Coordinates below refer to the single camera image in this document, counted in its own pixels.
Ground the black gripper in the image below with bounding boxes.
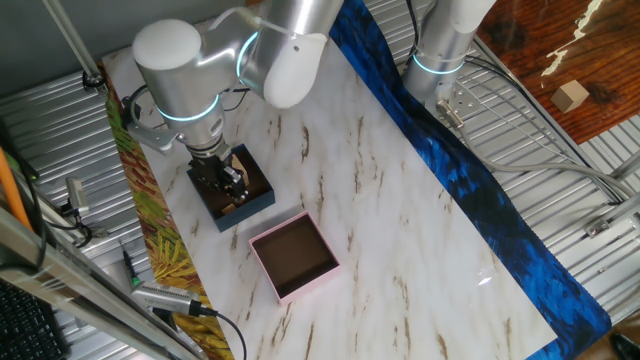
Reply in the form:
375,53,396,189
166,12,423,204
188,152,250,207

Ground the dark blue cardboard box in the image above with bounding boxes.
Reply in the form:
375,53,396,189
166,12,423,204
186,143,277,233

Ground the pink cardboard box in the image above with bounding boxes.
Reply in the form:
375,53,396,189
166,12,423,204
248,210,343,307

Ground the yellow green painted cloth strip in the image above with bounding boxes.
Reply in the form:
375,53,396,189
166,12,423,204
98,62,236,360

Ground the black rod base knob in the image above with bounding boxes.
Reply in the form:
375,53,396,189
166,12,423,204
81,70,107,93

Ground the white marble pattern mat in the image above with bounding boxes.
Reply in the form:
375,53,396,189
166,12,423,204
101,29,559,360

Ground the orange pole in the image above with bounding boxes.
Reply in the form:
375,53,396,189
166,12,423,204
0,146,34,232

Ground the grey metal rod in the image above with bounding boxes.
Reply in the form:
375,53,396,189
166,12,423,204
42,0,104,81

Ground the black keyboard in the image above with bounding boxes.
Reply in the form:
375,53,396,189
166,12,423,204
0,278,70,360

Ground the blue painted cloth strip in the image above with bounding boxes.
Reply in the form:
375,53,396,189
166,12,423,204
329,0,613,360

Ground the brown wood pattern board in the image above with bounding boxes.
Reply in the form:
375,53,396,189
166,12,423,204
474,0,640,146

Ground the black shoe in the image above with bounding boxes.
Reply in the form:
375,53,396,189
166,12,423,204
611,330,640,360

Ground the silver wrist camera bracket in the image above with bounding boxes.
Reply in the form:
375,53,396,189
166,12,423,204
127,117,180,155

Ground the black camera cable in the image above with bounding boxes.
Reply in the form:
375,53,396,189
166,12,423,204
197,303,249,360

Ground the silver ribbed camera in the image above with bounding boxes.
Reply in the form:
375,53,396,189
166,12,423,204
130,280,202,317

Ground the aluminium frame beam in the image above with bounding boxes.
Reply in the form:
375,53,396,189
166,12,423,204
0,205,204,360

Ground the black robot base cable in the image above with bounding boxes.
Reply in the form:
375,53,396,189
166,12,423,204
405,0,422,57

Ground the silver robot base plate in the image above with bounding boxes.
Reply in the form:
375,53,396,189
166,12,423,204
424,74,485,121

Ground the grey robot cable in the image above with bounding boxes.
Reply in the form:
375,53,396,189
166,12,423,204
435,98,637,201

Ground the aluminium rail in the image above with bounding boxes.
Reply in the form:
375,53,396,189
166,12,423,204
583,192,640,239
607,148,640,182

